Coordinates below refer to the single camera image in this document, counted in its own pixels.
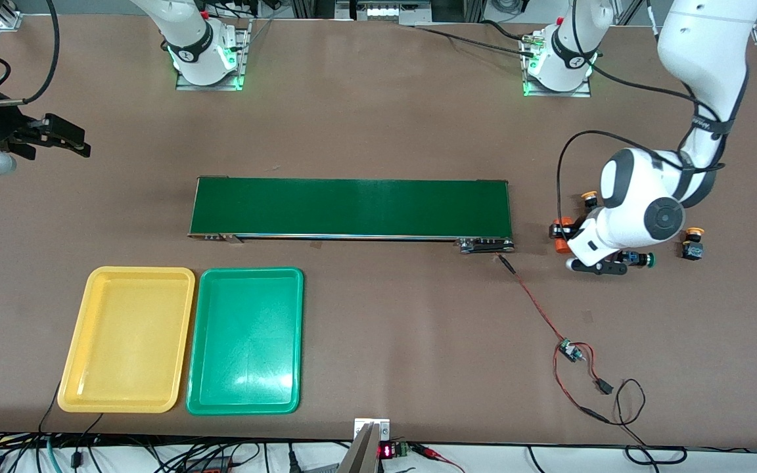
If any silver metal device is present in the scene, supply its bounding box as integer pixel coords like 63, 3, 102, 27
351, 0, 404, 20

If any thin black cable loop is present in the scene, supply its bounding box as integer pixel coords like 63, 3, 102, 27
612, 378, 688, 466

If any green plastic tray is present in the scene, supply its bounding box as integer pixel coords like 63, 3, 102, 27
186, 267, 305, 416

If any silver metal bracket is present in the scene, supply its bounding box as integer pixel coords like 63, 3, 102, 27
354, 418, 391, 439

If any red clip lead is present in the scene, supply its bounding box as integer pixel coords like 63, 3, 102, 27
411, 444, 466, 473

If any green conveyor belt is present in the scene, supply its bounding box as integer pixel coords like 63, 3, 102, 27
187, 175, 516, 254

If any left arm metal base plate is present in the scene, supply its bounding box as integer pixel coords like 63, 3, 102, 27
520, 32, 593, 98

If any black cable with plug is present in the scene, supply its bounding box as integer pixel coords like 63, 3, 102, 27
71, 413, 104, 468

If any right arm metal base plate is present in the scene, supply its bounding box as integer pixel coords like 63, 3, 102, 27
175, 18, 252, 91

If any gray metal stand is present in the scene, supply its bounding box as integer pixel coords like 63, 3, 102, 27
336, 422, 382, 473

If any orange cylinder white print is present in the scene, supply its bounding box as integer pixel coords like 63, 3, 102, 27
553, 215, 576, 255

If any yellow plastic tray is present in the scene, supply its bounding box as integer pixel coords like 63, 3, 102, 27
57, 266, 196, 414

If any red black conveyor wire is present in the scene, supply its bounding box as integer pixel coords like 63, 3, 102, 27
497, 254, 568, 348

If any red wire black connector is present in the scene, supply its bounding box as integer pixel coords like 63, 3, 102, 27
553, 342, 616, 424

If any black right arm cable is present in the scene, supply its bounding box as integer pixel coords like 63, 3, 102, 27
0, 0, 60, 106

